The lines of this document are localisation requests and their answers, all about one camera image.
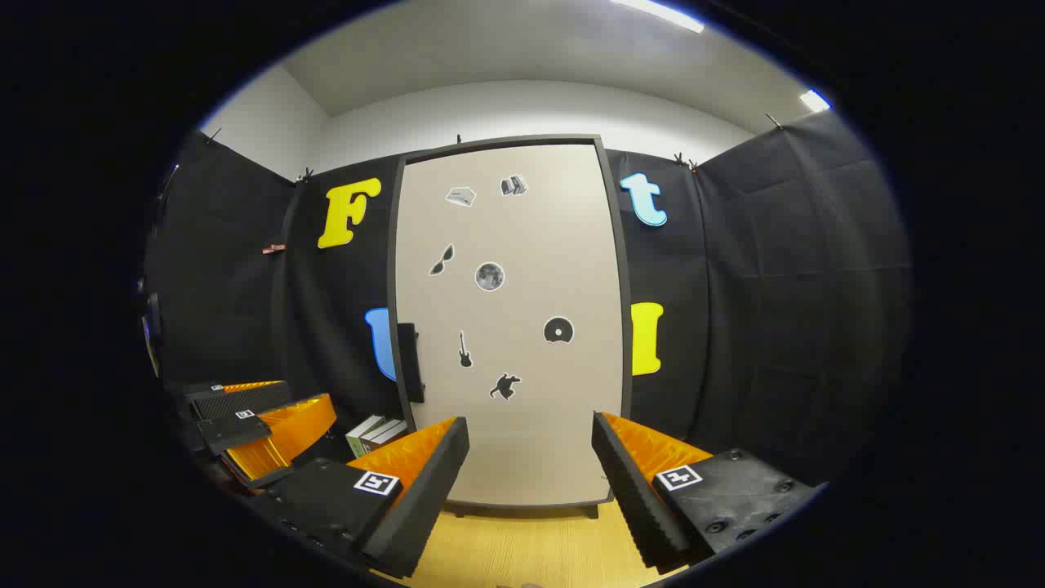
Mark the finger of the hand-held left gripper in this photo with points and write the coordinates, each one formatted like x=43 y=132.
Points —
x=233 y=433
x=237 y=398

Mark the dark grey cabinet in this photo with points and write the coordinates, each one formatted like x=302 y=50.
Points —
x=506 y=140

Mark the black backdrop cloth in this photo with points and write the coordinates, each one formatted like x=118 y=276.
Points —
x=775 y=286

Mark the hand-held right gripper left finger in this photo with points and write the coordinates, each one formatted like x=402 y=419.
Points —
x=424 y=498

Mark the green spine book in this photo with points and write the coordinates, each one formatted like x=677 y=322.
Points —
x=359 y=434

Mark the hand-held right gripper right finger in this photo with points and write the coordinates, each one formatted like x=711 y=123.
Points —
x=637 y=498

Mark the ceiling light panel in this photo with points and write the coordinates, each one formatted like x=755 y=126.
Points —
x=815 y=101
x=657 y=14

